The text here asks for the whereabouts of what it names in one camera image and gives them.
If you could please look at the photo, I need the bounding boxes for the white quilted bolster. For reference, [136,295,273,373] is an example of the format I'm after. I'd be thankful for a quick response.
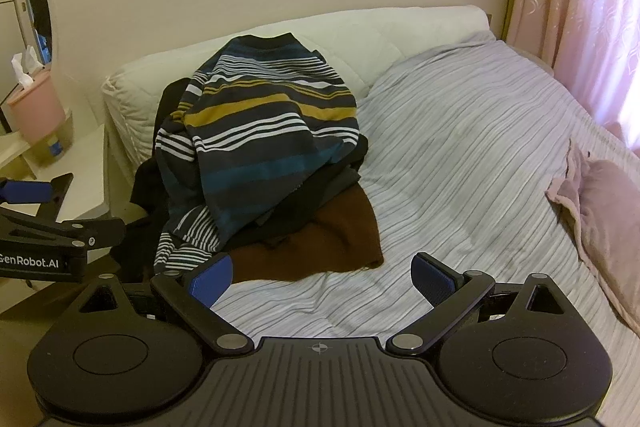
[102,5,491,158]

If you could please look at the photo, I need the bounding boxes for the black garment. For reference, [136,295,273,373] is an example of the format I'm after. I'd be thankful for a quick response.
[125,78,368,283]

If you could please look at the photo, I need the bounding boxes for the pink pillow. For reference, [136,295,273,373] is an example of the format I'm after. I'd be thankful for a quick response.
[545,138,640,323]

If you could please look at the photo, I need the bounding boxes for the brown garment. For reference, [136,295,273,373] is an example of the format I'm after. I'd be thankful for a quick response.
[225,194,385,283]

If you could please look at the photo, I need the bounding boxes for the pink tissue holder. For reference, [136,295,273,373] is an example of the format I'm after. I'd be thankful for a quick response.
[5,69,66,145]

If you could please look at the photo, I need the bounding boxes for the bottle with blue label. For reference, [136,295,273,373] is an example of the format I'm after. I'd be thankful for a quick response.
[42,117,73,158]

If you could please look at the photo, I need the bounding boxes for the white tissue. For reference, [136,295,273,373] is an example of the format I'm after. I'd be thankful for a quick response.
[11,46,45,90]

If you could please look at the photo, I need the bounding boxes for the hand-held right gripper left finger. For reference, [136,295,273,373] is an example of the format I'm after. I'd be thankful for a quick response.
[67,252,252,356]

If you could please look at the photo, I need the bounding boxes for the pink curtain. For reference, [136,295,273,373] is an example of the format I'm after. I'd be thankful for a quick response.
[502,0,640,142]

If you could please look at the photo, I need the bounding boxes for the striped knit sweater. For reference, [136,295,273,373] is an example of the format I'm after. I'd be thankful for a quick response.
[152,34,370,275]

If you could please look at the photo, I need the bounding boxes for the white nightstand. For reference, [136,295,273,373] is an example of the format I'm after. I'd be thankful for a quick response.
[0,107,111,308]

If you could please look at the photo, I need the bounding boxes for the oval wall mirror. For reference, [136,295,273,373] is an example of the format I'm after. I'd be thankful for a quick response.
[0,0,60,68]

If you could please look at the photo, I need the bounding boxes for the striped grey bed cover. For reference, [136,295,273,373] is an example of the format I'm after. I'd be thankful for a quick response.
[210,32,640,343]

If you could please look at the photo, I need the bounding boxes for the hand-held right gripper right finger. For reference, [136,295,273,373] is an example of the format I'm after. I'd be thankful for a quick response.
[386,252,574,356]

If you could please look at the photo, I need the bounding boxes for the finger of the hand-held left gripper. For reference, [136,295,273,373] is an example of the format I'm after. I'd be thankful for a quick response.
[0,209,127,249]
[0,173,74,222]

